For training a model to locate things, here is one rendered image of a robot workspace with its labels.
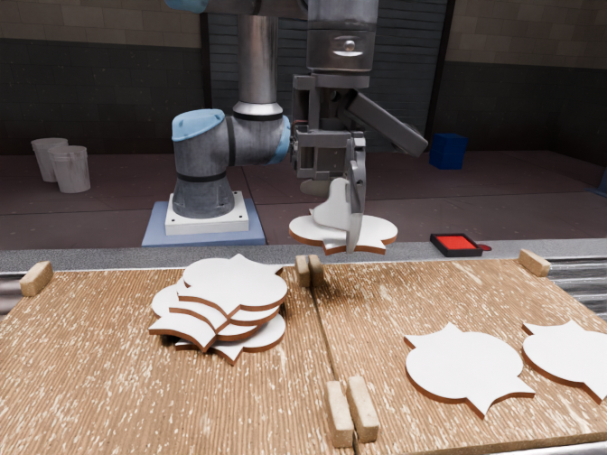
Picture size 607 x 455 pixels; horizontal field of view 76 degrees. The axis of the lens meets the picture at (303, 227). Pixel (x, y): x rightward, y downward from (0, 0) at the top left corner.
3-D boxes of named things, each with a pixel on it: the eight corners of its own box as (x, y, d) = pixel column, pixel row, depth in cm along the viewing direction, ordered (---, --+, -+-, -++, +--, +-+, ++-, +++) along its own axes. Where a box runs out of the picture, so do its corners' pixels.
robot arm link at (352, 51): (364, 33, 47) (387, 32, 39) (360, 74, 49) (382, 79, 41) (303, 31, 46) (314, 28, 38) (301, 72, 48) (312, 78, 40)
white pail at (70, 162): (52, 194, 345) (43, 153, 330) (60, 184, 371) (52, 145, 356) (90, 192, 354) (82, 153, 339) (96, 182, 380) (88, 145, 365)
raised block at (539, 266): (516, 261, 71) (520, 247, 70) (525, 261, 72) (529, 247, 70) (537, 278, 66) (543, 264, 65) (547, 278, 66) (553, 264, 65)
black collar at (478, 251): (429, 240, 83) (430, 233, 82) (462, 239, 84) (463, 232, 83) (445, 257, 76) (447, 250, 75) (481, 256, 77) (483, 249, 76)
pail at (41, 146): (80, 178, 390) (72, 141, 375) (47, 184, 368) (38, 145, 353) (67, 171, 407) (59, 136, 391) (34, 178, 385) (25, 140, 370)
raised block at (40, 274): (42, 275, 60) (38, 259, 58) (55, 274, 60) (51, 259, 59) (22, 298, 54) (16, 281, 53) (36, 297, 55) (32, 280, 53)
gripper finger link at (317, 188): (296, 202, 60) (302, 157, 52) (333, 201, 61) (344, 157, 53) (298, 218, 58) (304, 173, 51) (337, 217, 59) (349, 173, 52)
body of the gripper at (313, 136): (289, 166, 52) (291, 70, 47) (350, 165, 54) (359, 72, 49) (297, 184, 46) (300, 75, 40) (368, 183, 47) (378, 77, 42)
